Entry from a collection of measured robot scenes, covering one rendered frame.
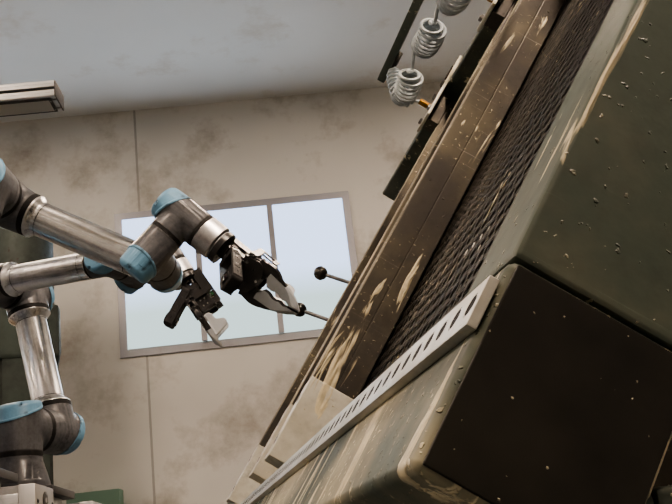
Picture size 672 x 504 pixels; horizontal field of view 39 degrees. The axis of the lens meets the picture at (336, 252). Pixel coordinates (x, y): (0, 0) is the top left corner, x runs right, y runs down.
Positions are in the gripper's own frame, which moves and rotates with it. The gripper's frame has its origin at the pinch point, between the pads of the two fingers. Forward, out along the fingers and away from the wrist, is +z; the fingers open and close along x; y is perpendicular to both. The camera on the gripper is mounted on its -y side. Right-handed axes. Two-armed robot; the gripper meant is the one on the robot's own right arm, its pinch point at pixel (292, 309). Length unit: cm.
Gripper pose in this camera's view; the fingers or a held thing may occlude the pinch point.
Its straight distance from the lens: 187.3
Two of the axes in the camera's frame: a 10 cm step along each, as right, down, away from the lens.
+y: 2.7, -1.3, 9.6
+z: 7.7, 6.2, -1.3
